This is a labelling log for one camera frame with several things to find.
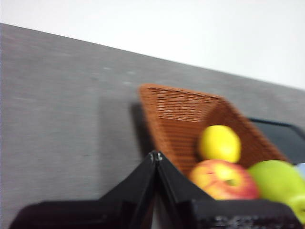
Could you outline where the yellow lemon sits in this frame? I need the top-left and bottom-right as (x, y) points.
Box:
(197, 125), (242, 164)

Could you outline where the brown wicker basket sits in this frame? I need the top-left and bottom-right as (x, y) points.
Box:
(139, 83), (290, 200)

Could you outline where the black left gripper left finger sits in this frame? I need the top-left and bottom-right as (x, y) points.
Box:
(9, 151), (158, 229)

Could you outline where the black rectangular tray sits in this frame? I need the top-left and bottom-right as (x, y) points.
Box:
(247, 117), (305, 165)

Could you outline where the red apple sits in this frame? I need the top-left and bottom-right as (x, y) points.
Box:
(189, 159), (260, 200)

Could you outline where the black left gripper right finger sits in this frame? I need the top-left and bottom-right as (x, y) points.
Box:
(156, 151), (304, 229)

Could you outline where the light blue plate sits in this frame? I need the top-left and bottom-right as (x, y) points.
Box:
(295, 163), (305, 180)

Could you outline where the green apple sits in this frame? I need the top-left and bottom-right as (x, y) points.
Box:
(247, 160), (305, 225)

